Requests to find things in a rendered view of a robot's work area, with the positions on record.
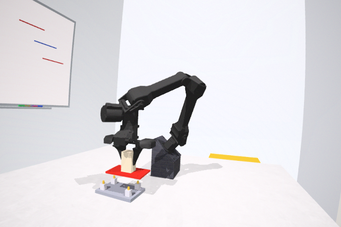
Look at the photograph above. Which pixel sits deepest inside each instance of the red plate with cream block handle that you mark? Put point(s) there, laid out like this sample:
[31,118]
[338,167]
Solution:
[127,168]

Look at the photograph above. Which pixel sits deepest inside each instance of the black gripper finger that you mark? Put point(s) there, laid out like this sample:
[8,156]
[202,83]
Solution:
[136,154]
[120,149]

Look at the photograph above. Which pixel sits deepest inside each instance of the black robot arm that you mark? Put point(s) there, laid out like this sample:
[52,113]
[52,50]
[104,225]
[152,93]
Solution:
[141,96]

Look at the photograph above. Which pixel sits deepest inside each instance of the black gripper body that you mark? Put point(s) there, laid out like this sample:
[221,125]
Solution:
[144,143]

